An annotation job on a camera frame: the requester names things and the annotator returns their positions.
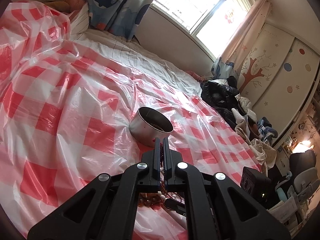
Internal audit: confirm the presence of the white cloth pile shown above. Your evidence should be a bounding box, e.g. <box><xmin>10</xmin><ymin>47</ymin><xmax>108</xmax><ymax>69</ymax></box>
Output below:
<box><xmin>232</xmin><ymin>94</ymin><xmax>277</xmax><ymax>175</ymax></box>

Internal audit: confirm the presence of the window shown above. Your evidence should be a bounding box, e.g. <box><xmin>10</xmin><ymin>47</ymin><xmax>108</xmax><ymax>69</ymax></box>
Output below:
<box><xmin>152</xmin><ymin>0</ymin><xmax>256</xmax><ymax>58</ymax></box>

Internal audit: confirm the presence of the red cord bracelet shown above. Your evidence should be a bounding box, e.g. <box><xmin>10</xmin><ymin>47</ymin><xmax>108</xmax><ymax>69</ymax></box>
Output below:
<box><xmin>138</xmin><ymin>142</ymin><xmax>187</xmax><ymax>212</ymax></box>

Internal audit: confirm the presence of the white striped pillow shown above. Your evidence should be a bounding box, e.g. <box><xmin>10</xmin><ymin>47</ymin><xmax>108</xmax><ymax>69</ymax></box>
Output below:
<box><xmin>68</xmin><ymin>3</ymin><xmax>89</xmax><ymax>35</ymax></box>

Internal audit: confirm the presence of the pink curtain right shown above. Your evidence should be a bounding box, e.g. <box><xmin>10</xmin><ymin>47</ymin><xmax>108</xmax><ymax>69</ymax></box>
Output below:
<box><xmin>212</xmin><ymin>0</ymin><xmax>271</xmax><ymax>79</ymax></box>

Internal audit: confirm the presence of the round metal tin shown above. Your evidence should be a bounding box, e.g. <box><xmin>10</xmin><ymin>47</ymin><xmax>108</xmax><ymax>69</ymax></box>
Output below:
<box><xmin>129</xmin><ymin>107</ymin><xmax>174</xmax><ymax>147</ymax></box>

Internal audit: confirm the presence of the white decorated wardrobe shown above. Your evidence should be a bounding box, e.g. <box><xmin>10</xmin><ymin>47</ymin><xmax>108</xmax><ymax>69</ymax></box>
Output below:
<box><xmin>238</xmin><ymin>24</ymin><xmax>319</xmax><ymax>145</ymax></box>

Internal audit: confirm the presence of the orange plush toy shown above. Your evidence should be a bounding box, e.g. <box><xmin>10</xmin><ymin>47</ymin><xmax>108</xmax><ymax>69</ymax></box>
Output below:
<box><xmin>44</xmin><ymin>0</ymin><xmax>85</xmax><ymax>14</ymax></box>

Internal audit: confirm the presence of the white striped bed sheet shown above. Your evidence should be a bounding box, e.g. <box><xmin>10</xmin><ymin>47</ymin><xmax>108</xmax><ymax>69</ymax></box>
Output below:
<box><xmin>71</xmin><ymin>29</ymin><xmax>202</xmax><ymax>96</ymax></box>

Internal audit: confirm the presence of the whale pattern curtain left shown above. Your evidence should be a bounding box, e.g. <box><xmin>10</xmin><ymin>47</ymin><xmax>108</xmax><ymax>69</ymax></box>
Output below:
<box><xmin>86</xmin><ymin>0</ymin><xmax>153</xmax><ymax>41</ymax></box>

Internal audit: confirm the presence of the grey office chair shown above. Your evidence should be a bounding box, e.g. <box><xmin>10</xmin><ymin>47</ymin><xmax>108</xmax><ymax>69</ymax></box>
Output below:
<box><xmin>275</xmin><ymin>149</ymin><xmax>319</xmax><ymax>204</ymax></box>

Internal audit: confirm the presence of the black jacket pile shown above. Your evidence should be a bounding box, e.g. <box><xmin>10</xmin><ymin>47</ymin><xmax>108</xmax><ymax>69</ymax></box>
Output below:
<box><xmin>201</xmin><ymin>80</ymin><xmax>246</xmax><ymax>130</ymax></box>

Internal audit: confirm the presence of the red white checkered plastic sheet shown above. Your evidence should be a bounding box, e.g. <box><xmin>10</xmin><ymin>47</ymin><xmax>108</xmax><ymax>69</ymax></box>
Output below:
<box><xmin>1</xmin><ymin>1</ymin><xmax>258</xmax><ymax>236</ymax></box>

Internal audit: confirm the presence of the black camera box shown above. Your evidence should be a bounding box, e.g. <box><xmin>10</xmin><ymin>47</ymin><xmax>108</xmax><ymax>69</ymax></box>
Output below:
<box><xmin>240</xmin><ymin>166</ymin><xmax>271</xmax><ymax>209</ymax></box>

